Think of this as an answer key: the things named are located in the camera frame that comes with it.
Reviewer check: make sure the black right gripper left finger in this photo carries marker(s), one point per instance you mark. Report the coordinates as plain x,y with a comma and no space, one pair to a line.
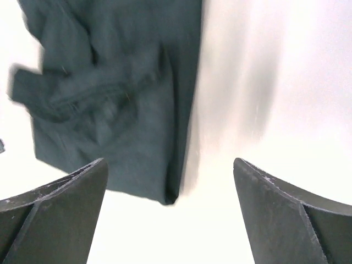
54,223

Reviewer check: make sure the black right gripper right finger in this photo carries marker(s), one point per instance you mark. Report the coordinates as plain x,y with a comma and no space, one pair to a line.
286,224

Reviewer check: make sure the black t-shirt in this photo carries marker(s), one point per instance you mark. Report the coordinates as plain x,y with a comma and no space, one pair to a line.
117,82

